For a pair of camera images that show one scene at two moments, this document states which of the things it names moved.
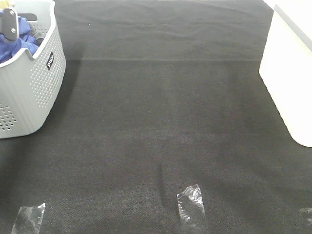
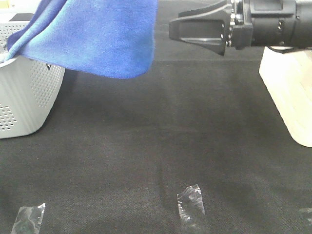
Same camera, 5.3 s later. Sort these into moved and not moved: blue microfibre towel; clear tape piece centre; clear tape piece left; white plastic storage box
Moved: blue microfibre towel
Not moved: clear tape piece centre; clear tape piece left; white plastic storage box
